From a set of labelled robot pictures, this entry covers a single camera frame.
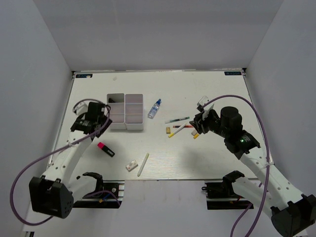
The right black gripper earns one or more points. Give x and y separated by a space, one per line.
199 124

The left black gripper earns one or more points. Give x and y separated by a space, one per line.
104 129

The pink cap black highlighter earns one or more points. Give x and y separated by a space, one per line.
105 149

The white marker yellow cap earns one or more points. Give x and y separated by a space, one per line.
176 131

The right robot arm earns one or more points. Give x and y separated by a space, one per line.
289 209

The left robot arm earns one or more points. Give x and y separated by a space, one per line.
54 193

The left white divided organizer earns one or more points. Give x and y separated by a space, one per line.
117 113

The white divided organizer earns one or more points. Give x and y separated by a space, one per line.
134 112
117 113

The right white divided organizer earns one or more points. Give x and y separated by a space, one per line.
134 112

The green gel pen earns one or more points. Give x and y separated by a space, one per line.
176 120

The red pen orange cap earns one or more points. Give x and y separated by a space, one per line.
185 126

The dark corner label left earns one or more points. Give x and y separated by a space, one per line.
83 76

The dark corner label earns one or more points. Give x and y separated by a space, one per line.
232 73
83 76

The dark corner label right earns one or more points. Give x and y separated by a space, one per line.
232 73

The blue cap spray bottle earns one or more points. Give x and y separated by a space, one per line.
153 111

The white correction tape dispenser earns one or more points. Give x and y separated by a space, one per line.
131 166

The pale yellow pen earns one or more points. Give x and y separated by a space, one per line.
143 164

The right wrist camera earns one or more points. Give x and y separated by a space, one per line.
204 106

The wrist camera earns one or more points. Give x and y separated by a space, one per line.
204 106
80 108

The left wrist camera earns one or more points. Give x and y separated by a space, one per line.
80 108

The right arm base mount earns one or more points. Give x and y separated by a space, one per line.
217 198

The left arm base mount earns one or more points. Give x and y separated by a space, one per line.
110 199

